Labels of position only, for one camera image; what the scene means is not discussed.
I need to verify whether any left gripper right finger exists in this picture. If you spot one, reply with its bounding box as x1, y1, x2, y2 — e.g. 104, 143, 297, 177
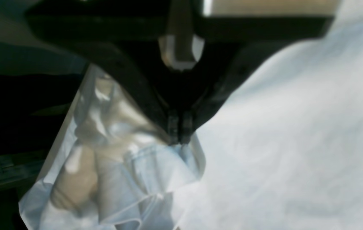
180, 0, 335, 144

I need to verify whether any white t-shirt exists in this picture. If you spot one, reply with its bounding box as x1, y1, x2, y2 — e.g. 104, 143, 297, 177
19, 0, 363, 230

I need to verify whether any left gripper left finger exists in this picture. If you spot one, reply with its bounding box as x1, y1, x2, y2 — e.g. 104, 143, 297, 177
25, 0, 180, 145

